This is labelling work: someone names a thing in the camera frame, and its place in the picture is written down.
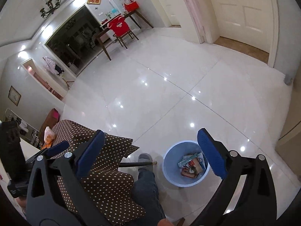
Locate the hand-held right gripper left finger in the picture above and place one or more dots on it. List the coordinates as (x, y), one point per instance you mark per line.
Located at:
(90, 155)

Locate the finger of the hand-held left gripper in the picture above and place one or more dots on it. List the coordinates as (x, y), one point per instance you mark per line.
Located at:
(57, 146)

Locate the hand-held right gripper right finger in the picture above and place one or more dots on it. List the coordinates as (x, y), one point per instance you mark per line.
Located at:
(211, 155)

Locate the white and blue wrapper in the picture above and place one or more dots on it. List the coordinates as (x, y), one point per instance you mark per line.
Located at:
(191, 159)

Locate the red snack packet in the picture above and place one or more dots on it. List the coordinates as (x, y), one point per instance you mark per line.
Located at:
(188, 172)

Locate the light blue plastic bin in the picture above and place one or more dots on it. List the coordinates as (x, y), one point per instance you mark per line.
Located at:
(171, 164)

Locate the orange and white plastic bag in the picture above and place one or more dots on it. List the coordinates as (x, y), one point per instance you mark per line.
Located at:
(48, 137)

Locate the brown polka dot tablecloth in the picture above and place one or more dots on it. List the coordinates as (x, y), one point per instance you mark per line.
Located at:
(110, 169)

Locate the brown seat with pink item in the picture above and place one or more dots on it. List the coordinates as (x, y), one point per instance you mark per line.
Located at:
(49, 121)

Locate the black metal rod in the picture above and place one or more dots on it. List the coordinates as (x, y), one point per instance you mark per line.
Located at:
(131, 164)

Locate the grey slipper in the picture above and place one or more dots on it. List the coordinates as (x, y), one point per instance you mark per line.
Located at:
(145, 160)

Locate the person's leg in jeans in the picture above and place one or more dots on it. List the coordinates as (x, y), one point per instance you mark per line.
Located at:
(148, 193)

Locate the hanging clothes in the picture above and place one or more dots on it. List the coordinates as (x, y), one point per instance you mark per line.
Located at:
(53, 66)

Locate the dark glass sliding door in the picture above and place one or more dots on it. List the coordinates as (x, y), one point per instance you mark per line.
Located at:
(70, 37)

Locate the wooden dining table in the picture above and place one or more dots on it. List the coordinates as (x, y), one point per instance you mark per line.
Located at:
(110, 30)

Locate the chair with red cover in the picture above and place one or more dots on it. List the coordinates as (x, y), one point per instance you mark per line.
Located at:
(120, 26)

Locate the black chandelier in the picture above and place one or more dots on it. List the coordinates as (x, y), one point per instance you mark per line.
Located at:
(50, 6)

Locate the white panel door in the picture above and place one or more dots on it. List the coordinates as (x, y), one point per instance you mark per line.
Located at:
(242, 11)

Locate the red bag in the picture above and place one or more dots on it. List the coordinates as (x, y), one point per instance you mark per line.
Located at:
(131, 4)

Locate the cluttered wall shelf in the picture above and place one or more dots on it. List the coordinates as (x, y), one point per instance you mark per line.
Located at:
(16, 124)

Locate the small framed wall picture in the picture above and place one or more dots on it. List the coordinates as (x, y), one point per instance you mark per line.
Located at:
(14, 95)

